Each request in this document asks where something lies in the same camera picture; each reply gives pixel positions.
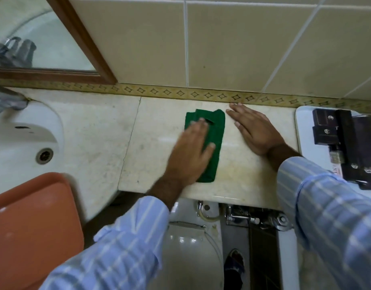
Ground chrome water valve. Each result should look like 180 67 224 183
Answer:
224 205 295 232

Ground person's left hand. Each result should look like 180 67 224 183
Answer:
164 118 216 187

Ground person's blue shoe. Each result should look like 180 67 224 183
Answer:
224 249 245 288

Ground person's right hand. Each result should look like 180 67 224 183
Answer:
226 103 291 157

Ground wooden framed mirror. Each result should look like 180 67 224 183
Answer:
0 0 118 85

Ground chrome sink faucet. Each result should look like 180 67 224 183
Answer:
0 83 30 119

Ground green cleaning cloth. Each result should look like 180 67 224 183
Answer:
184 109 226 183

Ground small black box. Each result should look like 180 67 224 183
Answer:
312 109 340 146

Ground orange plastic tray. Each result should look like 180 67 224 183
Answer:
0 172 85 290

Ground white toilet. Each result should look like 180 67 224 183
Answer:
155 199 225 290

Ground white ceramic sink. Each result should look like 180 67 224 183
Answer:
0 100 65 197

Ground large black box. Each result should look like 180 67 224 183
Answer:
337 110 371 191

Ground beige flexible hose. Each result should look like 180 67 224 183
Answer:
197 200 221 223

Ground person's left forearm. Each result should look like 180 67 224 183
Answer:
39 173 187 290

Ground person's right forearm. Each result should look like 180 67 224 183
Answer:
266 143 371 290

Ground chrome sink drain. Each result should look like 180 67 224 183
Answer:
35 147 54 165

